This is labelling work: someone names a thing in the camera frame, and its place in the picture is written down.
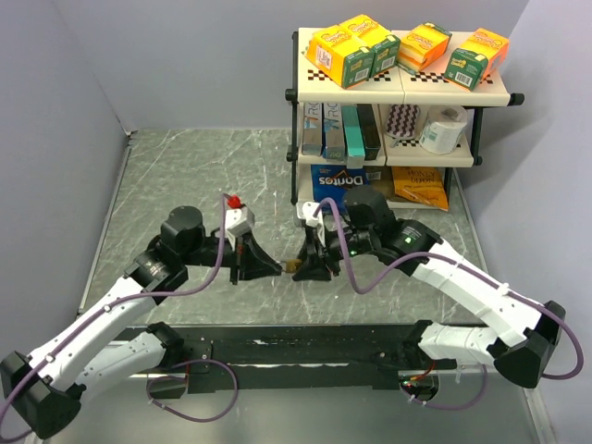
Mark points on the toilet paper roll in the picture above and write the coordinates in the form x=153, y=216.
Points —
x=444, y=125

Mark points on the yellow sponge box left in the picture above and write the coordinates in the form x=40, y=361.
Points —
x=341, y=55

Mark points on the yellow sponge box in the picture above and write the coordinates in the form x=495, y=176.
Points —
x=380, y=40
x=341, y=55

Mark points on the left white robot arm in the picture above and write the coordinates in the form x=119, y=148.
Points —
x=47, y=386

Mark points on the brown snack bag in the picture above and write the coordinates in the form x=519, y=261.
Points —
x=381, y=179

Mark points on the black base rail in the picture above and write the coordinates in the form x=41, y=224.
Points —
x=297, y=357

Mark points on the teal box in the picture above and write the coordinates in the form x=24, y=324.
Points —
x=353, y=137

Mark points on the black green box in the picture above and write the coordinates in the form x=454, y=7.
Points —
x=368, y=126

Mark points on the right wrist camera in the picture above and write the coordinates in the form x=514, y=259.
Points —
x=309, y=214

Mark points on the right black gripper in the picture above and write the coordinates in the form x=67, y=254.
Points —
x=314, y=267

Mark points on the purple zigzag sponge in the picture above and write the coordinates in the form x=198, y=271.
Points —
x=402, y=121

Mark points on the orange sponge pack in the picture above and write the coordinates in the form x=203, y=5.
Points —
x=422, y=46

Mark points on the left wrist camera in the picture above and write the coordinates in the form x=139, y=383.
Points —
x=239, y=218

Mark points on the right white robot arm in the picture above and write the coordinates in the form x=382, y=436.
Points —
x=519, y=334

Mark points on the small brass padlock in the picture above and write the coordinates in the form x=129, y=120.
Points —
x=291, y=266

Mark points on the orange green sponge box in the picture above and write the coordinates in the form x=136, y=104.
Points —
x=480, y=54

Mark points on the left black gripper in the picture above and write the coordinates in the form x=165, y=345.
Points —
x=251, y=259

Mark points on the beige three tier shelf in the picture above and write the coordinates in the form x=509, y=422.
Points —
x=393, y=87

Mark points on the blue Doritos bag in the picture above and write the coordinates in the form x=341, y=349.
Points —
x=331, y=181

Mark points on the yellow honey dijon bag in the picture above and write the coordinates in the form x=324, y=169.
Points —
x=420, y=184

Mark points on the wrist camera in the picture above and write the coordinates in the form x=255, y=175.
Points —
x=239, y=218
x=309, y=214

